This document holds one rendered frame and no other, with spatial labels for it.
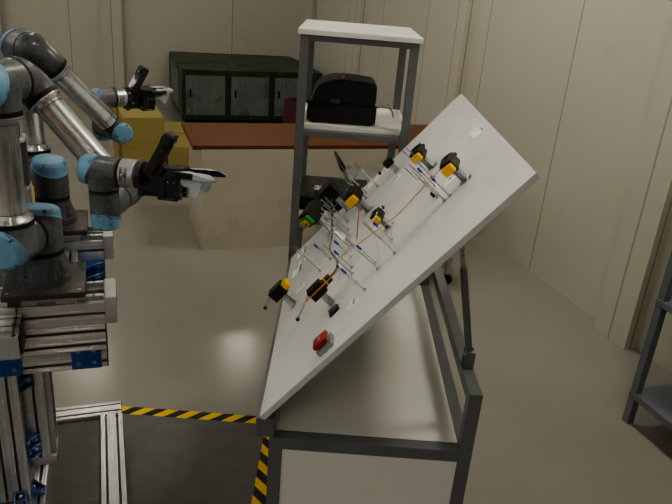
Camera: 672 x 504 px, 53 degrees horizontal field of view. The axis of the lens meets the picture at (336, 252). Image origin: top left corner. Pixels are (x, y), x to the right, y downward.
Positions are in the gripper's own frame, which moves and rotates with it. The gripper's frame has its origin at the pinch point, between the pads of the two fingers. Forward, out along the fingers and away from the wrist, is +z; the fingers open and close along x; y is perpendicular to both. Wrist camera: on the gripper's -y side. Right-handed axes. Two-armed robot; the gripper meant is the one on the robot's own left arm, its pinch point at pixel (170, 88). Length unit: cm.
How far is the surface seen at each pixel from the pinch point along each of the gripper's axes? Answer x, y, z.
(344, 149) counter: -104, 93, 224
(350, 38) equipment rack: 41, -31, 56
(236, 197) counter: -136, 135, 148
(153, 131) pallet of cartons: -294, 141, 167
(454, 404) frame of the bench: 155, 57, 16
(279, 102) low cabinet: -457, 186, 458
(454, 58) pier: -130, 32, 374
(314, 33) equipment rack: 32, -30, 44
